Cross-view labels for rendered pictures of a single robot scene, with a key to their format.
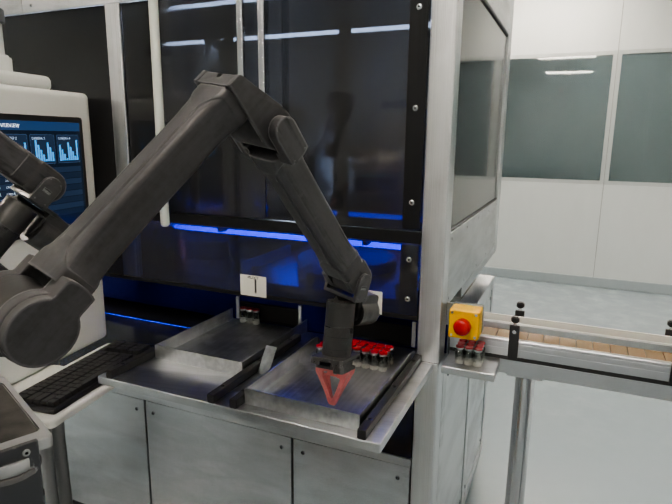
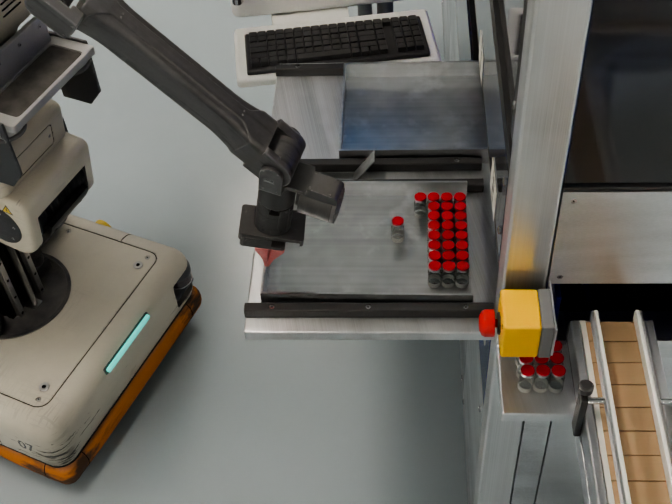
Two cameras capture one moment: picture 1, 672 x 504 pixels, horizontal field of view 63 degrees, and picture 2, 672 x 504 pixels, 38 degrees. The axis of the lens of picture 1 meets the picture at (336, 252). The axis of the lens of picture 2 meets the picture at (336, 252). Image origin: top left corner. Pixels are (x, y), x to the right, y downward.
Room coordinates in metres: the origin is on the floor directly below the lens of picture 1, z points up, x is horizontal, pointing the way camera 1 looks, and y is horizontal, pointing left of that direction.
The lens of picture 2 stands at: (0.76, -1.06, 2.13)
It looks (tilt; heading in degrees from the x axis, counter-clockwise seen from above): 48 degrees down; 72
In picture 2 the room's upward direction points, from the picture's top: 4 degrees counter-clockwise
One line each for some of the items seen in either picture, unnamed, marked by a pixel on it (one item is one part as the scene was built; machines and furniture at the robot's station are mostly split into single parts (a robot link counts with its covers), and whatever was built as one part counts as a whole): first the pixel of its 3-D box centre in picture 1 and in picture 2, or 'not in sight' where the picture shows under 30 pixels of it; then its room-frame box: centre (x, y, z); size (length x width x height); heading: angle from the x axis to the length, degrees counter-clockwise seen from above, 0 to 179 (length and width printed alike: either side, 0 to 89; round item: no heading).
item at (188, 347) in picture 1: (236, 337); (430, 110); (1.40, 0.27, 0.90); 0.34 x 0.26 x 0.04; 156
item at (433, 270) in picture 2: (352, 355); (433, 238); (1.26, -0.04, 0.90); 0.18 x 0.02 x 0.05; 66
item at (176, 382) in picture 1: (278, 367); (393, 183); (1.26, 0.14, 0.87); 0.70 x 0.48 x 0.02; 66
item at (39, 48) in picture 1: (54, 111); not in sight; (1.78, 0.90, 1.50); 0.49 x 0.01 x 0.59; 66
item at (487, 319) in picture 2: (462, 326); (492, 323); (1.23, -0.30, 0.99); 0.04 x 0.04 x 0.04; 66
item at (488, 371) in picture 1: (472, 363); (545, 381); (1.30, -0.35, 0.87); 0.14 x 0.13 x 0.02; 156
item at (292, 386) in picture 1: (334, 376); (368, 241); (1.16, 0.00, 0.90); 0.34 x 0.26 x 0.04; 156
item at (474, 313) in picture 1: (466, 320); (523, 323); (1.27, -0.32, 0.99); 0.08 x 0.07 x 0.07; 156
